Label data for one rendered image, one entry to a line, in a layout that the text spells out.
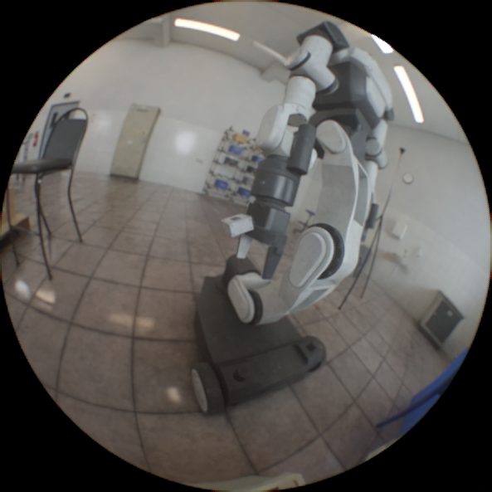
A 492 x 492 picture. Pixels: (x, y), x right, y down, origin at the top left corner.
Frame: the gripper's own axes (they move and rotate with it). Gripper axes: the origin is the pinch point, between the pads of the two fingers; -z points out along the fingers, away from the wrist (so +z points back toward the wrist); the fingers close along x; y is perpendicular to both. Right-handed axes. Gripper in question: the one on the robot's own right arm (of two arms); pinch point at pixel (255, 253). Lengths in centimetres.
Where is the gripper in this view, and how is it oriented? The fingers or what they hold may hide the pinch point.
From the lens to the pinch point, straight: 32.0
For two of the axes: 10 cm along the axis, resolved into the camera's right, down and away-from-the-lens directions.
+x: 4.5, 3.1, -8.4
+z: 2.7, -9.4, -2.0
